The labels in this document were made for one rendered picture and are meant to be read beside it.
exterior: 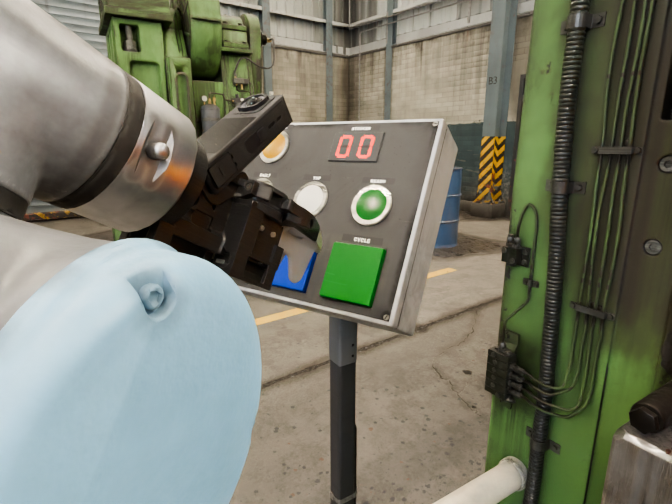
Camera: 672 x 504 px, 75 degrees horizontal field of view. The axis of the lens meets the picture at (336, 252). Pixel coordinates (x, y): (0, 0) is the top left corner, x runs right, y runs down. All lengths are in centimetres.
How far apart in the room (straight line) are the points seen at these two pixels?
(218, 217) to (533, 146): 51
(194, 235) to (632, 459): 42
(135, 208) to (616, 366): 62
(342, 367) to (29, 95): 63
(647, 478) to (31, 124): 52
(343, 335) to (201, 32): 452
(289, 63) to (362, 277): 896
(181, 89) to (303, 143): 423
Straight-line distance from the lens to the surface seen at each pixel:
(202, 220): 34
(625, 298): 68
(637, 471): 51
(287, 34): 966
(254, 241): 35
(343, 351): 75
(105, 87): 27
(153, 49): 500
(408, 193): 57
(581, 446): 79
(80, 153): 26
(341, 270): 56
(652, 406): 49
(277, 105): 38
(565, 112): 68
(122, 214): 29
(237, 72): 533
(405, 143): 61
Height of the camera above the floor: 117
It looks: 14 degrees down
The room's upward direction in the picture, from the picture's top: straight up
